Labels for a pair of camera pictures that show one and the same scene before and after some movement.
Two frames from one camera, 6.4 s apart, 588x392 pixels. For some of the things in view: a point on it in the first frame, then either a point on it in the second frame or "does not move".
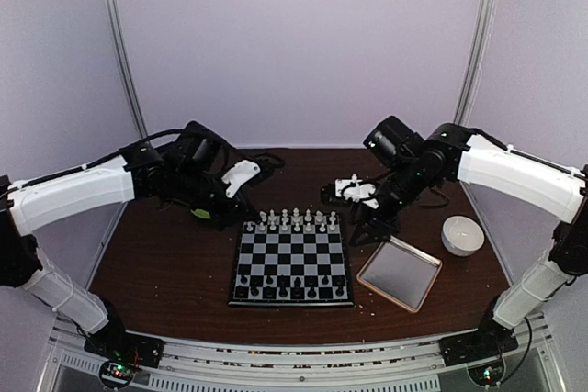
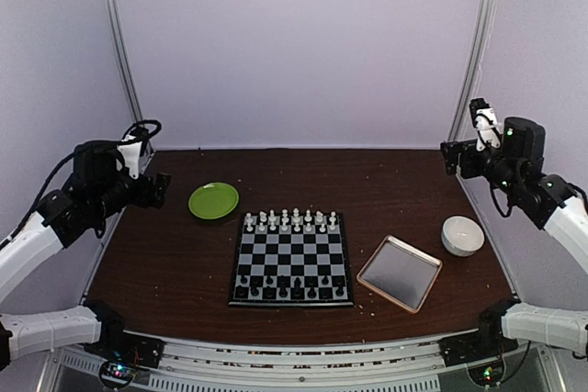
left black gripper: x=234 y=213 -> x=155 y=198
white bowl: x=461 y=236 does not move
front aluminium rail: x=394 y=366 does not move
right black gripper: x=372 y=223 -> x=452 y=156
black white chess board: x=291 y=259 does not move
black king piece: x=298 y=291 does not move
